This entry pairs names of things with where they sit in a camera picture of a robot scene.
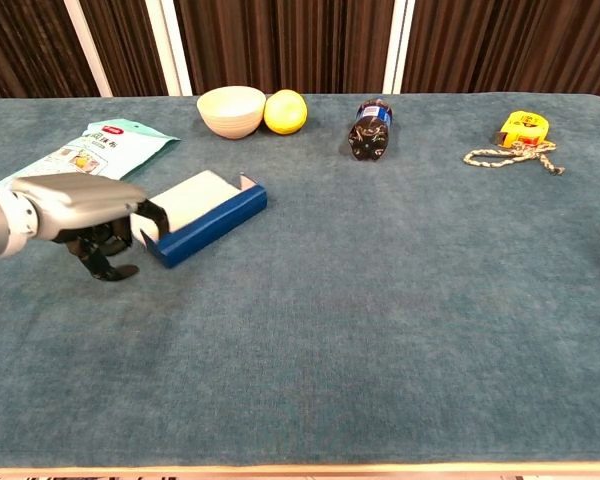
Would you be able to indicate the blue rectangular box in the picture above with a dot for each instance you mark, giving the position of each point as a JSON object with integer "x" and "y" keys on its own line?
{"x": 215, "y": 220}

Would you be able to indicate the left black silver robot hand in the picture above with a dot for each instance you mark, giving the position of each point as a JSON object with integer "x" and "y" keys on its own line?
{"x": 80, "y": 200}

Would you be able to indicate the light teal wipes package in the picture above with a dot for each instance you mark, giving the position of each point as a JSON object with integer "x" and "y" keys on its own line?
{"x": 110, "y": 150}

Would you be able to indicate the thin white post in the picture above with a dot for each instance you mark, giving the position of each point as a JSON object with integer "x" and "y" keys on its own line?
{"x": 88, "y": 47}

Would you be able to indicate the small cola bottle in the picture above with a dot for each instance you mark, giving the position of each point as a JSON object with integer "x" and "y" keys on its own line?
{"x": 370, "y": 135}

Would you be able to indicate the teal table cloth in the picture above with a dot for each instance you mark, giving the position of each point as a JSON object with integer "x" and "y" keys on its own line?
{"x": 355, "y": 300}

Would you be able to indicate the beige bowl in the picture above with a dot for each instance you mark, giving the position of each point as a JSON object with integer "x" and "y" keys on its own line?
{"x": 231, "y": 115}

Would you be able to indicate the dark brown curtain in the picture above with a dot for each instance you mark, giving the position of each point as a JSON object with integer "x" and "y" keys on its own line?
{"x": 290, "y": 45}

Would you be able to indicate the yellow tape measure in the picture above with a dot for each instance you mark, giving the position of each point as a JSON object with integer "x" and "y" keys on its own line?
{"x": 525, "y": 127}

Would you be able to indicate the wide white post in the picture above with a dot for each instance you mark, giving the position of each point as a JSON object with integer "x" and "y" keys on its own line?
{"x": 169, "y": 47}

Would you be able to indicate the yellow lemon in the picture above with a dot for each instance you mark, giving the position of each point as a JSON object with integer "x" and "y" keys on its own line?
{"x": 285, "y": 112}

